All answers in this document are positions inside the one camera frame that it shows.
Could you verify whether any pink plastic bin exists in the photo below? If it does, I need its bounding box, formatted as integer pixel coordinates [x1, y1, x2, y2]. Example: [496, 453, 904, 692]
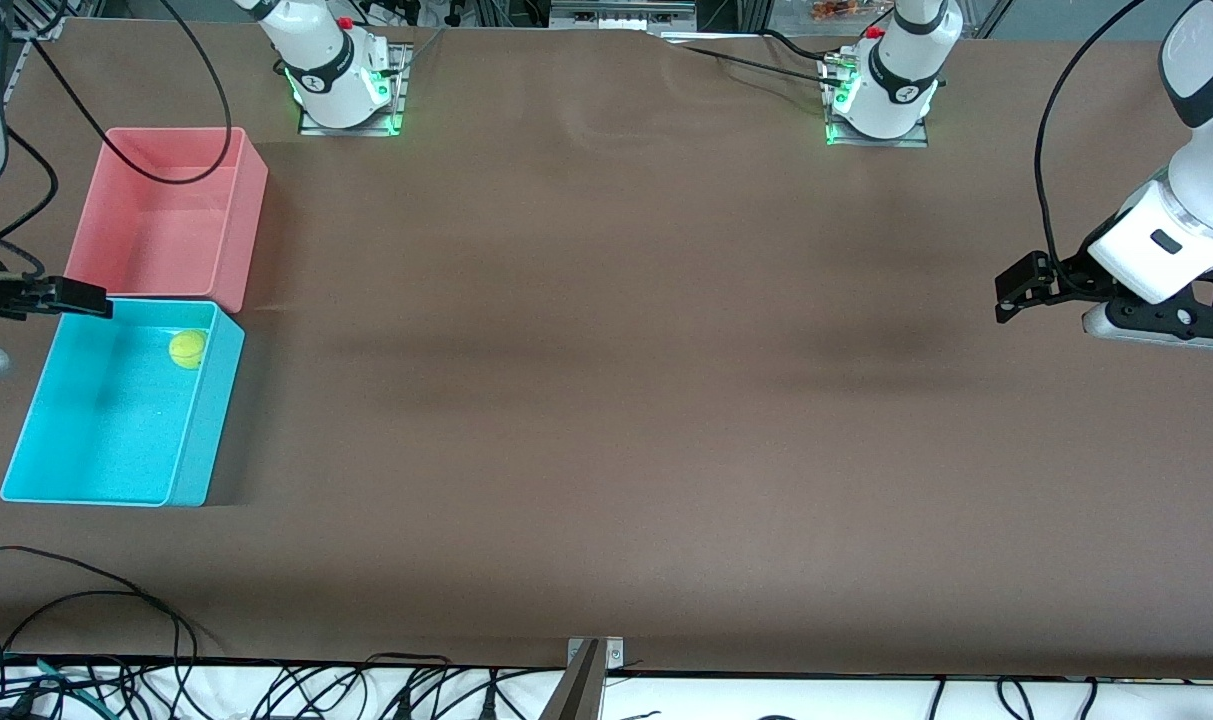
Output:
[64, 126, 269, 313]

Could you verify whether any blue plastic bin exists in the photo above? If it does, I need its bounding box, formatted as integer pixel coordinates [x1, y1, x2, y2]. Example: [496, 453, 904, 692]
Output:
[1, 296, 246, 508]

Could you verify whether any brown table cover sheet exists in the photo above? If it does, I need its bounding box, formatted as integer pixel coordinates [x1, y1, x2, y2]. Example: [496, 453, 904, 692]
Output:
[0, 15, 1213, 681]

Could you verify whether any grey metal bar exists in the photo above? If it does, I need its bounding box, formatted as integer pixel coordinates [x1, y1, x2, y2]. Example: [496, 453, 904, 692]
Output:
[538, 640, 607, 720]

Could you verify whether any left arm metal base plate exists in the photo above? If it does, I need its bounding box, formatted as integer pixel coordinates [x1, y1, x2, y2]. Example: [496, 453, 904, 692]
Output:
[824, 55, 930, 149]

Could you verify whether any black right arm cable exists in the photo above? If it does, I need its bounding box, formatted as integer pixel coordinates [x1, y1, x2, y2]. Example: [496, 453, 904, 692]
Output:
[0, 0, 235, 281]

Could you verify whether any long looping black cable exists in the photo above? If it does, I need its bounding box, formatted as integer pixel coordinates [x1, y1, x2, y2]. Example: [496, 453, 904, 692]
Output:
[0, 545, 199, 669]

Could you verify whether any black cable to arm base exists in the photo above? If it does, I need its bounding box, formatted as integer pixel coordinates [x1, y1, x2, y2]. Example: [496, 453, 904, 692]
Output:
[759, 28, 847, 63]
[681, 42, 837, 89]

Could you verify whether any teal cable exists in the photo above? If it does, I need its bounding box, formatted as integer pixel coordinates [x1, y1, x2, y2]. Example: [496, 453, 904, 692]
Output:
[0, 652, 102, 706]

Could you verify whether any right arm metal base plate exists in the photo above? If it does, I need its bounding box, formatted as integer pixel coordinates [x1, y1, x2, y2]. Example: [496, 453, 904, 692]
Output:
[298, 43, 412, 137]

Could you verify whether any thin grey cable to base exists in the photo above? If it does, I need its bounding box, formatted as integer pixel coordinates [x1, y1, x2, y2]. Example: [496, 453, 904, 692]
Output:
[401, 25, 449, 79]

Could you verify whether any aluminium frame crossbar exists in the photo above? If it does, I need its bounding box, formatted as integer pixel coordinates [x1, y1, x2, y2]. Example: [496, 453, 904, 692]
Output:
[549, 0, 697, 31]

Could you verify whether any small metal table bracket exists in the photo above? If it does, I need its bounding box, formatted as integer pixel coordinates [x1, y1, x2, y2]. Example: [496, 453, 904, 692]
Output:
[566, 636, 625, 669]

